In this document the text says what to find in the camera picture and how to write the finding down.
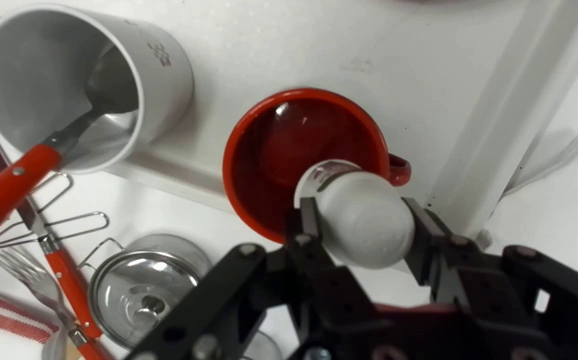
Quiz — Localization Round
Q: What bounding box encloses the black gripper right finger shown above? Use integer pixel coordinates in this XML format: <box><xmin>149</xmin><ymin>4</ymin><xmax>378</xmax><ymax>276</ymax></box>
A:
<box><xmin>399</xmin><ymin>197</ymin><xmax>484</xmax><ymax>305</ymax></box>

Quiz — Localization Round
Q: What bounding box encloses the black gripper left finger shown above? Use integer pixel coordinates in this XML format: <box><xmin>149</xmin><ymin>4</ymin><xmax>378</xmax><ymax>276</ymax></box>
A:
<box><xmin>284</xmin><ymin>197</ymin><xmax>344</xmax><ymax>316</ymax></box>

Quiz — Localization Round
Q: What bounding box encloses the white shaker bottle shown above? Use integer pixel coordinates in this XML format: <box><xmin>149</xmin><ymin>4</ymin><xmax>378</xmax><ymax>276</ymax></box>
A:
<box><xmin>291</xmin><ymin>159</ymin><xmax>418</xmax><ymax>271</ymax></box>

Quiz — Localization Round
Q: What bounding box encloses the red mug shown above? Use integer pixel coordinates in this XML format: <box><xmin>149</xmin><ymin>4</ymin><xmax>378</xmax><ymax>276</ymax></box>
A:
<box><xmin>219</xmin><ymin>86</ymin><xmax>413</xmax><ymax>247</ymax></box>

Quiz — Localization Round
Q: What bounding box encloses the white mug with print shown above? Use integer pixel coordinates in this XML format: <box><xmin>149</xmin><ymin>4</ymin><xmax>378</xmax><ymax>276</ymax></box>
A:
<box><xmin>0</xmin><ymin>4</ymin><xmax>196</xmax><ymax>177</ymax></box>

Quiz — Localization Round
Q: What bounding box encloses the small round metal lid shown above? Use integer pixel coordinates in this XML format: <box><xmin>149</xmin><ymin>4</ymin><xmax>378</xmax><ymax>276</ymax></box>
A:
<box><xmin>87</xmin><ymin>232</ymin><xmax>216</xmax><ymax>351</ymax></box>

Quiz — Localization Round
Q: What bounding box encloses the large white plastic tray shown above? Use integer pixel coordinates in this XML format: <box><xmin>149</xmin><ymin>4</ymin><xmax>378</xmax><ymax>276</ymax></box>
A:
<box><xmin>0</xmin><ymin>0</ymin><xmax>578</xmax><ymax>240</ymax></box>

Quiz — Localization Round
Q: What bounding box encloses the red striped cloth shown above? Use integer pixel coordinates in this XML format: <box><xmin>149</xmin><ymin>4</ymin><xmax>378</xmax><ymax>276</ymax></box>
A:
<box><xmin>0</xmin><ymin>284</ymin><xmax>59</xmax><ymax>349</ymax></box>

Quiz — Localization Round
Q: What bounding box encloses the wire whisk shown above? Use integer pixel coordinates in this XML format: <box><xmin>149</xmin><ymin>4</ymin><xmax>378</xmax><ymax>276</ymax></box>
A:
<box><xmin>0</xmin><ymin>170</ymin><xmax>127</xmax><ymax>271</ymax></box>

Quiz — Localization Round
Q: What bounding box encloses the red-handled knife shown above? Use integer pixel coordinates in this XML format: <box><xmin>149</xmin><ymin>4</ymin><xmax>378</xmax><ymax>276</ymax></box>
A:
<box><xmin>0</xmin><ymin>129</ymin><xmax>106</xmax><ymax>344</ymax></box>

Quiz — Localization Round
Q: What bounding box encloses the red-handled fork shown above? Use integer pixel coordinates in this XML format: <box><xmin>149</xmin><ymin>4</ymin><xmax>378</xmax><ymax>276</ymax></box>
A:
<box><xmin>0</xmin><ymin>245</ymin><xmax>108</xmax><ymax>360</ymax></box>

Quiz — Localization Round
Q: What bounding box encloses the red-handled metal spoon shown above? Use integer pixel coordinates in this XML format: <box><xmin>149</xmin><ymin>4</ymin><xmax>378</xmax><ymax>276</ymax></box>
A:
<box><xmin>0</xmin><ymin>45</ymin><xmax>141</xmax><ymax>256</ymax></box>

